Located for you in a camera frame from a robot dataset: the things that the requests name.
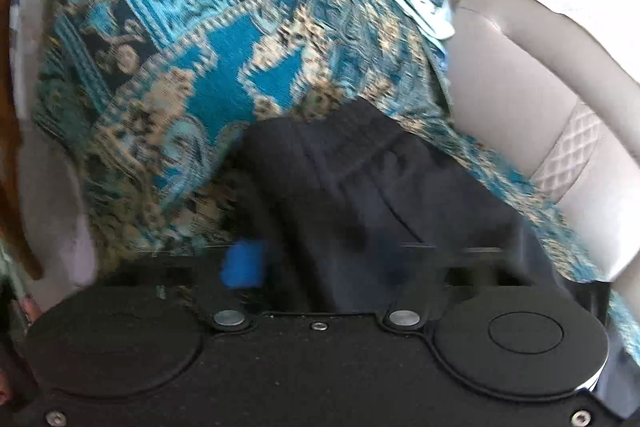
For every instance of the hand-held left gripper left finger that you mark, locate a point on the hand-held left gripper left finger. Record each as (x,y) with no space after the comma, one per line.
(243,264)

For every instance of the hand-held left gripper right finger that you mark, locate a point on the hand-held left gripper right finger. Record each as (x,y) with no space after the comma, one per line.
(406,304)

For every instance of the black pants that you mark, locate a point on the black pants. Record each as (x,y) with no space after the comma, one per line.
(380,187)

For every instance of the teal patterned blanket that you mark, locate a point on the teal patterned blanket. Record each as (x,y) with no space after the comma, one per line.
(200,57)

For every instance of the beige leather sofa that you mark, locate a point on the beige leather sofa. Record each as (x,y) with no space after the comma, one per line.
(540,87)

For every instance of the brown wooden post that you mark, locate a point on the brown wooden post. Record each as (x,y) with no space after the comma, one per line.
(12,132)

